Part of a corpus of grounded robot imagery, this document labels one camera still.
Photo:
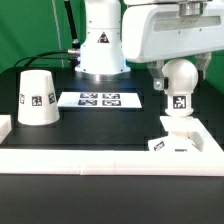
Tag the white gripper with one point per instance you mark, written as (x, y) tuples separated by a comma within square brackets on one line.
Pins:
[(163, 29)]

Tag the white lamp bulb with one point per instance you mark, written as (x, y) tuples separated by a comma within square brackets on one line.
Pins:
[(182, 78)]

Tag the white lamp base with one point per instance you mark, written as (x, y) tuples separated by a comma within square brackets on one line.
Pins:
[(181, 135)]

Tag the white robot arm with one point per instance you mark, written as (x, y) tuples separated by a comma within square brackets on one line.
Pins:
[(101, 55)]

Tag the white lamp shade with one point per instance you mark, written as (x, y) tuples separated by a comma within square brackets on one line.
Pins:
[(37, 99)]

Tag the white marker sheet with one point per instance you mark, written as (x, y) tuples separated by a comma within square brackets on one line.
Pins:
[(99, 100)]

